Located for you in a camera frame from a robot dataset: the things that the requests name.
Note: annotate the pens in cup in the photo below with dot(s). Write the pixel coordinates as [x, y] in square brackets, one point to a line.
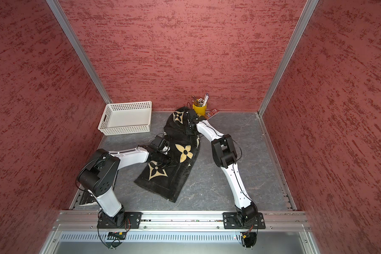
[200, 102]

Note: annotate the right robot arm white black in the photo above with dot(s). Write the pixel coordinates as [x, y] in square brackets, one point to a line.
[225, 156]

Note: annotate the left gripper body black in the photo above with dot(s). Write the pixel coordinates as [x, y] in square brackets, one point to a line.
[163, 159]

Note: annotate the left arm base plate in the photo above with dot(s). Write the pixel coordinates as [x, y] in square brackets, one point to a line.
[131, 219]

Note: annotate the yellow pen cup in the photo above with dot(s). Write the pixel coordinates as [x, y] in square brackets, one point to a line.
[200, 110]

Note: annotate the corner aluminium post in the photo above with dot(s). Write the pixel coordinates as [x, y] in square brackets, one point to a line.
[74, 41]
[289, 51]

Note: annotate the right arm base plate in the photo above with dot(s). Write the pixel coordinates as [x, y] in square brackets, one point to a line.
[233, 220]

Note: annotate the right corner aluminium post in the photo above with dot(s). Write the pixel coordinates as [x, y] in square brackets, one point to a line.
[289, 51]

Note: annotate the black pillowcase with beige flowers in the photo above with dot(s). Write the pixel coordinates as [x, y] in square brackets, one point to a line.
[184, 149]

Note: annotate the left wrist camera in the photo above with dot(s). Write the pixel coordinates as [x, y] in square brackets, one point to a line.
[160, 144]

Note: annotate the red flat box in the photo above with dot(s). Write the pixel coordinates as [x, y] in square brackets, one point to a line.
[211, 114]

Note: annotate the left corner aluminium post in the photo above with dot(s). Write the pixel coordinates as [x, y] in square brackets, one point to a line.
[74, 41]

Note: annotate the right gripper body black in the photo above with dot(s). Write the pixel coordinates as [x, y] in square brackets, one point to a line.
[194, 132]

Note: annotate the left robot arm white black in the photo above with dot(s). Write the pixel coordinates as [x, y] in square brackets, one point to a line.
[99, 174]

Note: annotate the white perforated plastic basket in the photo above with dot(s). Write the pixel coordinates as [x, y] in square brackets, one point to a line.
[126, 118]

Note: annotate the dark book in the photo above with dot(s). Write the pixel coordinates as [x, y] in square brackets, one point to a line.
[86, 198]

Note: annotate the aluminium front rail frame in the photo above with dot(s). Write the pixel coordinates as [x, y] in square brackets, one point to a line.
[181, 232]

